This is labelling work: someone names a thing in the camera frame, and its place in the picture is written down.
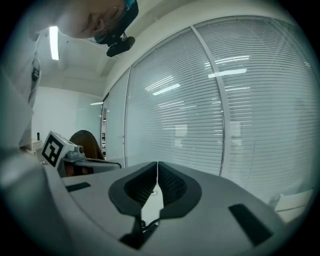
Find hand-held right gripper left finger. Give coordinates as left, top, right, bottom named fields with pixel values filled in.
left=108, top=161, right=159, bottom=218

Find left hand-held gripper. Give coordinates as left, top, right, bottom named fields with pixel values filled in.
left=40, top=130, right=123, bottom=178

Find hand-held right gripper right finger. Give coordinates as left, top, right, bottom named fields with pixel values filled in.
left=157, top=160, right=203, bottom=221

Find person's white printed shirt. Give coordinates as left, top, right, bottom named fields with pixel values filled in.
left=0, top=26, right=43, bottom=152

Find white window blind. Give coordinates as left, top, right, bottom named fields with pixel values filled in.
left=124, top=27, right=225, bottom=177
left=195, top=15, right=319, bottom=201

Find white box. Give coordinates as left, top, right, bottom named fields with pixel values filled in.
left=269, top=189, right=315, bottom=224

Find long ceiling light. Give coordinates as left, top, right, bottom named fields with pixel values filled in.
left=48, top=25, right=60, bottom=61

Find person's head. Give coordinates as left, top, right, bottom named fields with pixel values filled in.
left=56, top=0, right=127, bottom=40

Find thin-rimmed glasses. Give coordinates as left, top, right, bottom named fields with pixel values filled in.
left=98, top=6, right=127, bottom=30

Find black coiled cable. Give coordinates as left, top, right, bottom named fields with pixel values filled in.
left=140, top=216, right=161, bottom=231

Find black head-mounted camera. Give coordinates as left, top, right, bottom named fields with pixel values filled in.
left=92, top=0, right=140, bottom=58

